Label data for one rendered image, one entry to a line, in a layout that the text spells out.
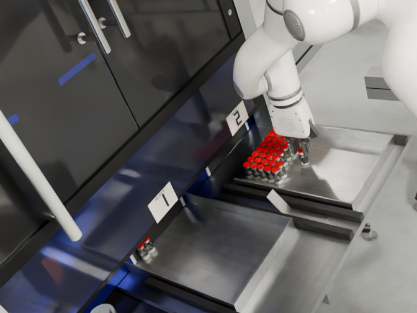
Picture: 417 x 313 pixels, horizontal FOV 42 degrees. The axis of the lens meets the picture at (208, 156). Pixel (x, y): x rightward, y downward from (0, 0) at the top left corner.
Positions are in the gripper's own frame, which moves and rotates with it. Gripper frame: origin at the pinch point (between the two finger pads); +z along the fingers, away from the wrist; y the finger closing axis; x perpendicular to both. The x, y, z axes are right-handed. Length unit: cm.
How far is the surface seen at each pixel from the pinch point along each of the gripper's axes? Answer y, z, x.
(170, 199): -16.9, -7.1, -32.9
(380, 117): -44, 94, 132
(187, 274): -8.9, 5.7, -43.5
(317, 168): 4.3, 5.8, -1.3
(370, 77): -24, 40, 90
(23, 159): -10, -45, -61
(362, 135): 11.6, 3.8, 11.7
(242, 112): -17.0, -8.2, 1.4
